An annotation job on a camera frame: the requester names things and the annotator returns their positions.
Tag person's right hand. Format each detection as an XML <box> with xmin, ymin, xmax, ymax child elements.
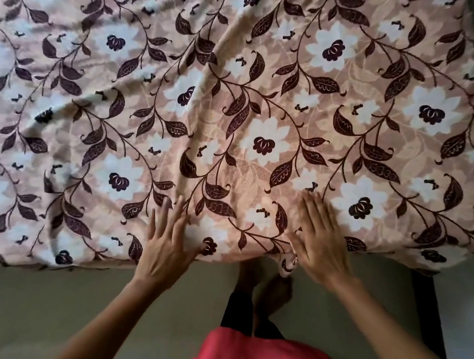
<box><xmin>281</xmin><ymin>188</ymin><xmax>364</xmax><ymax>290</ymax></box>

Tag person's left hand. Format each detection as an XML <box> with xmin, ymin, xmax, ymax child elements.
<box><xmin>130</xmin><ymin>194</ymin><xmax>214</xmax><ymax>295</ymax></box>

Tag dark wooden bed frame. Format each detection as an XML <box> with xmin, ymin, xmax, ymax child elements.
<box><xmin>400</xmin><ymin>0</ymin><xmax>474</xmax><ymax>359</ymax></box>

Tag pink floral bed sheet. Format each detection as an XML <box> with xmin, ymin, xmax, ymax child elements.
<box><xmin>0</xmin><ymin>0</ymin><xmax>474</xmax><ymax>329</ymax></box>

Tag person's left forearm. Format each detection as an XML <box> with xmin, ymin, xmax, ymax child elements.
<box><xmin>48</xmin><ymin>269</ymin><xmax>166</xmax><ymax>359</ymax></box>

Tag person's right forearm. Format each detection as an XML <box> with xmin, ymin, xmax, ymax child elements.
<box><xmin>323</xmin><ymin>273</ymin><xmax>474</xmax><ymax>359</ymax></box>

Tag person's left foot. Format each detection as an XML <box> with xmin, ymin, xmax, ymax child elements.
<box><xmin>233</xmin><ymin>256</ymin><xmax>269</xmax><ymax>299</ymax></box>

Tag person's black trousers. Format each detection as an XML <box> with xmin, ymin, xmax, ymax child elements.
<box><xmin>219</xmin><ymin>288</ymin><xmax>291</xmax><ymax>342</ymax></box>

